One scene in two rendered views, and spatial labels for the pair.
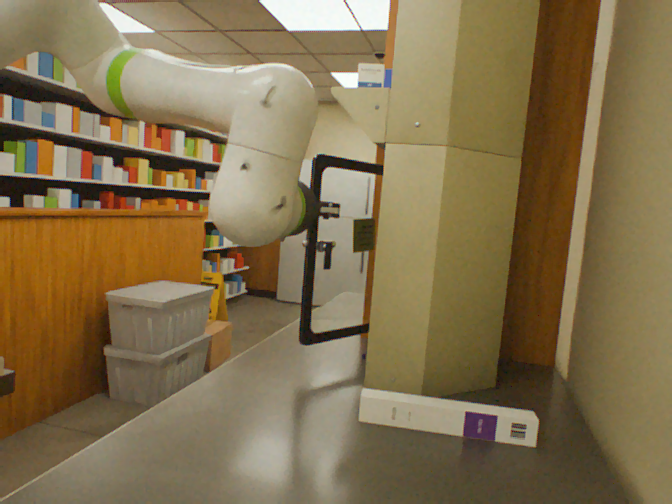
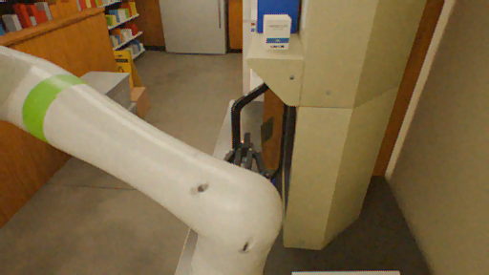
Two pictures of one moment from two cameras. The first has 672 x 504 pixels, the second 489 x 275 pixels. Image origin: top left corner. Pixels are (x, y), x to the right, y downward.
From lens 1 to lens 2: 0.57 m
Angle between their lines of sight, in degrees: 30
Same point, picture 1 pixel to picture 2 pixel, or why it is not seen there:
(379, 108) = (293, 78)
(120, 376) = not seen: hidden behind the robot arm
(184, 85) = (130, 177)
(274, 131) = (252, 262)
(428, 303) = (329, 206)
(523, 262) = not seen: hidden behind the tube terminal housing
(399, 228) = (309, 164)
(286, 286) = (171, 42)
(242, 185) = not seen: outside the picture
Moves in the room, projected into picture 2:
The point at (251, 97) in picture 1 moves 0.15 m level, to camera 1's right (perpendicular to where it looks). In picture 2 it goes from (226, 245) to (351, 229)
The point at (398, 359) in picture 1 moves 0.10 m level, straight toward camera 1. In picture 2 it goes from (307, 233) to (314, 264)
